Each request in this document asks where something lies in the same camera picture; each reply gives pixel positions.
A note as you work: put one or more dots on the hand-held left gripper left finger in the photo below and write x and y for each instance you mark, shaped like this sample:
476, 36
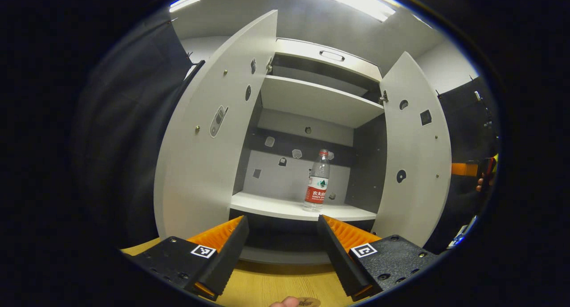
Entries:
227, 262

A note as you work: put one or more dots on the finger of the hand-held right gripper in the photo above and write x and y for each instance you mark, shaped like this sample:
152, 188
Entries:
463, 169

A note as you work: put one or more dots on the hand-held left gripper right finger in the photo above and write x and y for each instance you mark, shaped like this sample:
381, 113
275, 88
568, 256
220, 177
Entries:
340, 262

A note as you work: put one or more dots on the white cabinet door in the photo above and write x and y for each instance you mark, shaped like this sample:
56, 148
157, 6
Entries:
200, 164
414, 151

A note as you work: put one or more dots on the clear plastic bottle red label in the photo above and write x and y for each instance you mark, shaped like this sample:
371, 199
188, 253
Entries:
316, 191

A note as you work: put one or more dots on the round wooden coaster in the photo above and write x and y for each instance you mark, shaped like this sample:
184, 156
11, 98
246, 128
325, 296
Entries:
309, 303

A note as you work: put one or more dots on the white and blue object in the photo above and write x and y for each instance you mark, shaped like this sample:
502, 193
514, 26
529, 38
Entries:
461, 235

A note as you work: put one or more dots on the white cabinet shelf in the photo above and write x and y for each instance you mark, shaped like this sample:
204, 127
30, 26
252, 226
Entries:
276, 205
316, 100

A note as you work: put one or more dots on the metal door hinge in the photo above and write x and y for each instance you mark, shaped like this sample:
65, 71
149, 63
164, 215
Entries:
269, 65
383, 97

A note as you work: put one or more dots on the black backdrop cloth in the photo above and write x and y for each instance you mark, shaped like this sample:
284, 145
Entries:
129, 142

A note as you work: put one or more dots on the white cabinet drawer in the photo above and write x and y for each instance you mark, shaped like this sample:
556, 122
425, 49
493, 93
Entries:
311, 64

